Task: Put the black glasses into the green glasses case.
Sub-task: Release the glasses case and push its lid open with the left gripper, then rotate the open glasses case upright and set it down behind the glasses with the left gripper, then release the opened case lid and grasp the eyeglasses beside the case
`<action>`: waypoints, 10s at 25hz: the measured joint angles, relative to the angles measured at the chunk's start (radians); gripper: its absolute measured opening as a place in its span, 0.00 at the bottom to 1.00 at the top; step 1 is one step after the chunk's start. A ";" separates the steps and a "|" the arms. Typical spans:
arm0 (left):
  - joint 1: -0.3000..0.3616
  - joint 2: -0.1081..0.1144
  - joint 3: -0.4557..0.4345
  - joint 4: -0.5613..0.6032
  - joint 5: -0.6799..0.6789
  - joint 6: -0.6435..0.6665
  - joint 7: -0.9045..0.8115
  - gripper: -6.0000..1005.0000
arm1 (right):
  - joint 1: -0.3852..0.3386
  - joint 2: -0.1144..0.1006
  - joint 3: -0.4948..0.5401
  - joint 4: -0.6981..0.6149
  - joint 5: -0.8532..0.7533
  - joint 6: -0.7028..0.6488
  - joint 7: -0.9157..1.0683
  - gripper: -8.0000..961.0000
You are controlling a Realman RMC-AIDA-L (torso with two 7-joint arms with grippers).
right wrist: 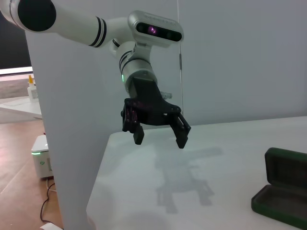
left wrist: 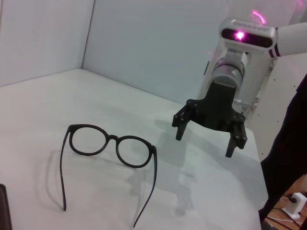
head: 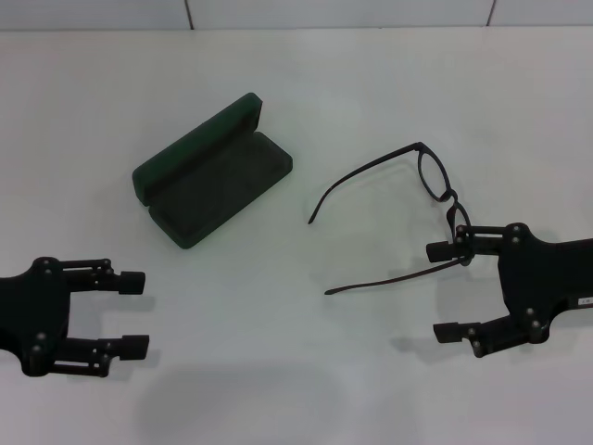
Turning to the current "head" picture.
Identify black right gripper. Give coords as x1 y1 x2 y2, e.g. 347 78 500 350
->
426 222 593 359

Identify black glasses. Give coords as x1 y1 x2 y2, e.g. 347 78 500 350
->
308 142 473 298

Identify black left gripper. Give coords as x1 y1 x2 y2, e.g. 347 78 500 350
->
0 258 150 376

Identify green glasses case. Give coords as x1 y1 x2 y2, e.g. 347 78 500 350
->
132 92 294 251

